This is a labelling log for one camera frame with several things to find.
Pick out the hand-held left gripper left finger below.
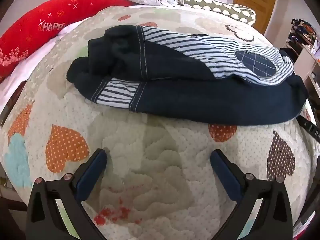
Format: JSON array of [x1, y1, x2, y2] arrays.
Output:
[[25, 149, 108, 240]]

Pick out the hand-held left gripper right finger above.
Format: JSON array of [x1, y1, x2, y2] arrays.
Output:
[[210, 149, 294, 240]]

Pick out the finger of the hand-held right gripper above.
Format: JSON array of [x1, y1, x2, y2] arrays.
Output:
[[297, 114, 320, 144]]

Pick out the navy pants with striped lining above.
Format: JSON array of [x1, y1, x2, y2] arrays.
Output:
[[66, 25, 309, 127]]

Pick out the white quilt with heart patches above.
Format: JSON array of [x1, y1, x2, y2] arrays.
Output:
[[0, 5, 320, 240]]

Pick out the cluttered white shelf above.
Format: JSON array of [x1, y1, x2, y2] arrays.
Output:
[[287, 19, 320, 100]]

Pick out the white bed sheet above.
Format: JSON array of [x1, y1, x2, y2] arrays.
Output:
[[0, 22, 80, 117]]

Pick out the olive pillow with white print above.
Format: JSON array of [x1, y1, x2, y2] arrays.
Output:
[[179, 0, 257, 25]]

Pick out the long red pillow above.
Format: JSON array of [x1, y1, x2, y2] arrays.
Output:
[[0, 0, 135, 77]]

